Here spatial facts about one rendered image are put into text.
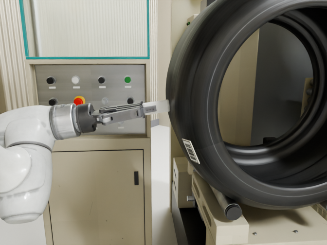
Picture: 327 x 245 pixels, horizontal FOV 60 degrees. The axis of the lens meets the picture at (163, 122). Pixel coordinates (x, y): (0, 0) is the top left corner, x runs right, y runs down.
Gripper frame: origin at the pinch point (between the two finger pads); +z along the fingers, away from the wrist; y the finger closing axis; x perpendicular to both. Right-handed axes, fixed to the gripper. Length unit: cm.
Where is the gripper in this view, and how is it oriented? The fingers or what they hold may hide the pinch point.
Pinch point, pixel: (156, 107)
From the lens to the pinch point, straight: 74.1
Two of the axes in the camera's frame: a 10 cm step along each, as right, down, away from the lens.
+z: 9.9, -1.6, 0.4
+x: 1.4, 9.6, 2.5
